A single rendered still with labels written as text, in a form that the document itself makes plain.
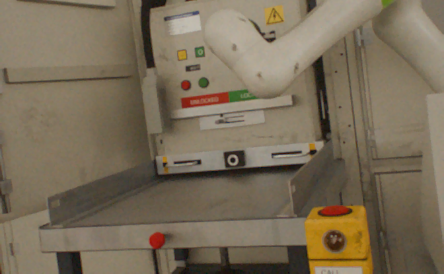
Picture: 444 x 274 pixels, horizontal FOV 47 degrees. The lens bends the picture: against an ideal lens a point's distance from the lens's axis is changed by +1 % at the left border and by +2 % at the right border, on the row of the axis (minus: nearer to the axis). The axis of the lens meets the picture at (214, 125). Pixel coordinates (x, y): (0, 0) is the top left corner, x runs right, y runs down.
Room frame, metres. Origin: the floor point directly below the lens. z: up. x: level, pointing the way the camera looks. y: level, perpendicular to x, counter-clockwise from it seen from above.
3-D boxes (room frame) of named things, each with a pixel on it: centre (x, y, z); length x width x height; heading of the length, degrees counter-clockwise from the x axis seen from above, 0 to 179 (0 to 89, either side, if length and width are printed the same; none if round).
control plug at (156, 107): (1.56, 0.17, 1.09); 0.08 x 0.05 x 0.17; 160
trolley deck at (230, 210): (1.36, 0.02, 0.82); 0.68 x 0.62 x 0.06; 160
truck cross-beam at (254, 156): (1.57, -0.06, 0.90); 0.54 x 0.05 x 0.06; 70
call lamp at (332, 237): (0.69, -0.14, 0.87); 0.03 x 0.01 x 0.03; 70
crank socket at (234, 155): (1.54, -0.05, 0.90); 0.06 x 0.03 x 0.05; 70
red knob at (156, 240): (1.02, 0.14, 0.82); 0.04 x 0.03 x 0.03; 160
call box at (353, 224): (0.73, -0.16, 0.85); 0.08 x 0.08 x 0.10; 70
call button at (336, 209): (0.73, -0.16, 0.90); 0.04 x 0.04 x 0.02
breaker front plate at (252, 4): (1.56, -0.05, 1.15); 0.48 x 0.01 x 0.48; 70
